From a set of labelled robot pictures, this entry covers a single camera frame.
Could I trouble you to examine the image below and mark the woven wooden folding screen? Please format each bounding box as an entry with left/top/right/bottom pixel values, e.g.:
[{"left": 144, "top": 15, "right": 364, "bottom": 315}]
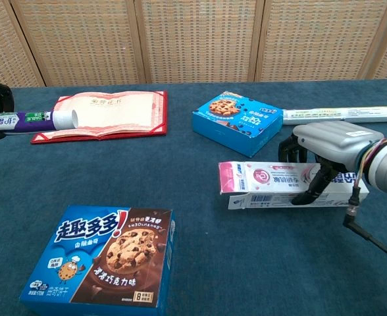
[{"left": 0, "top": 0, "right": 387, "bottom": 88}]

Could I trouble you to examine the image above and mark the white pink toothpaste box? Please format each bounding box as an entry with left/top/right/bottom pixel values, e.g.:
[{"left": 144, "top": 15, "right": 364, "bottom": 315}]
[{"left": 217, "top": 160, "right": 369, "bottom": 210}]

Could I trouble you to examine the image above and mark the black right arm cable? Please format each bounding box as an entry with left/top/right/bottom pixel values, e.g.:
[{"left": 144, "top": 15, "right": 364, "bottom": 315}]
[{"left": 342, "top": 177, "right": 387, "bottom": 266}]

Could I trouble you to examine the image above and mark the purple white tube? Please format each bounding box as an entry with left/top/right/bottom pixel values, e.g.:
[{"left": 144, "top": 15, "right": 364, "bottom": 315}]
[{"left": 0, "top": 109, "right": 79, "bottom": 134}]

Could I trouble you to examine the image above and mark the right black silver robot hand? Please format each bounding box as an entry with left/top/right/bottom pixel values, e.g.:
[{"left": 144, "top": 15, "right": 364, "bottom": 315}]
[{"left": 278, "top": 120, "right": 386, "bottom": 205}]

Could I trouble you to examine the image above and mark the blue brown cookie box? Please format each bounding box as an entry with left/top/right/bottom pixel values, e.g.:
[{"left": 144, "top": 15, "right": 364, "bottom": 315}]
[{"left": 18, "top": 205, "right": 178, "bottom": 316}]

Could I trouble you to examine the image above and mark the long white wrap roll box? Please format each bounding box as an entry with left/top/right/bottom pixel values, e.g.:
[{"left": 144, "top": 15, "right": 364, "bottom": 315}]
[{"left": 282, "top": 105, "right": 387, "bottom": 126}]

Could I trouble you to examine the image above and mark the dark teal table mat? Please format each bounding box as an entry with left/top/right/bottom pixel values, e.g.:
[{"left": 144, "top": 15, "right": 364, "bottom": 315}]
[{"left": 0, "top": 78, "right": 387, "bottom": 316}]

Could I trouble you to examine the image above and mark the red certificate folder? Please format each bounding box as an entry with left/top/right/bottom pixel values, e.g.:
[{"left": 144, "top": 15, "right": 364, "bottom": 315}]
[{"left": 30, "top": 90, "right": 168, "bottom": 145}]

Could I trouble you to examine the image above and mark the light blue cookie box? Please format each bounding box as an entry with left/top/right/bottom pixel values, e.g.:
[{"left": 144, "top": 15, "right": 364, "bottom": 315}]
[{"left": 192, "top": 91, "right": 284, "bottom": 158}]

